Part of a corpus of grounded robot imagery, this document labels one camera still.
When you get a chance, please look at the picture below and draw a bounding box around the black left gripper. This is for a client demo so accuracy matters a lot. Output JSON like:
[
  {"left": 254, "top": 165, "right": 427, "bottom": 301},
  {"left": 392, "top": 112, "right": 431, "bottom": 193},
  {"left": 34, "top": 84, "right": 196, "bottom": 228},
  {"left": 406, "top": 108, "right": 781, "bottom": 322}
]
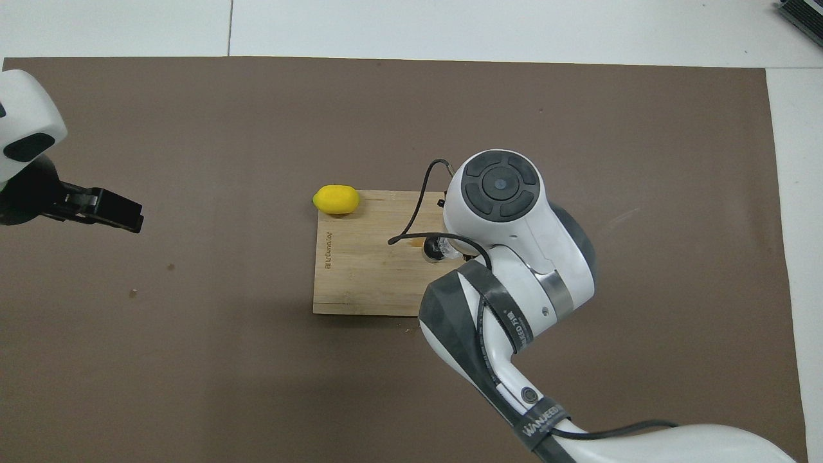
[{"left": 0, "top": 158, "right": 143, "bottom": 233}]

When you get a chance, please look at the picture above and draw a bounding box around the brown paper table mat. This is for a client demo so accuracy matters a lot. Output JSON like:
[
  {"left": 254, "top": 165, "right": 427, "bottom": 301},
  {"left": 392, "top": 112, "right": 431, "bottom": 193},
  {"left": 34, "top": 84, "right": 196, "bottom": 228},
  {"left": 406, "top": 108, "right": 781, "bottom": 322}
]
[{"left": 0, "top": 57, "right": 809, "bottom": 463}]

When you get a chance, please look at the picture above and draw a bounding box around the yellow lemon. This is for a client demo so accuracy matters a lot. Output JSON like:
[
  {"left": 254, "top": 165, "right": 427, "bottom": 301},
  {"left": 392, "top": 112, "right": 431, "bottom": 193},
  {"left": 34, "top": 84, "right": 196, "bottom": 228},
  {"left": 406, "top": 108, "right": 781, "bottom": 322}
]
[{"left": 312, "top": 185, "right": 360, "bottom": 215}]

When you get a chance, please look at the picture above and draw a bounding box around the wooden cutting board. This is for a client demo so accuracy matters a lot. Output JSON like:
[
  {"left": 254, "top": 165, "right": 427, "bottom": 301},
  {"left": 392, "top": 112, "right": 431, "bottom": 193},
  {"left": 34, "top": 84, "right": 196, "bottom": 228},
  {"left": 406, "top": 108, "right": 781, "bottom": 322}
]
[{"left": 313, "top": 190, "right": 451, "bottom": 317}]

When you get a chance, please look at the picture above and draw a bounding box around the dark grey ribbed device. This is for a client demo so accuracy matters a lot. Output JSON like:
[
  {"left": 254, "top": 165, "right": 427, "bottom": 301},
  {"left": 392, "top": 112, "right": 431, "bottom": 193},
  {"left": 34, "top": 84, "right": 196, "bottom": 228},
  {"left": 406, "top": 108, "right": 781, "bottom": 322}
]
[{"left": 775, "top": 0, "right": 823, "bottom": 49}]

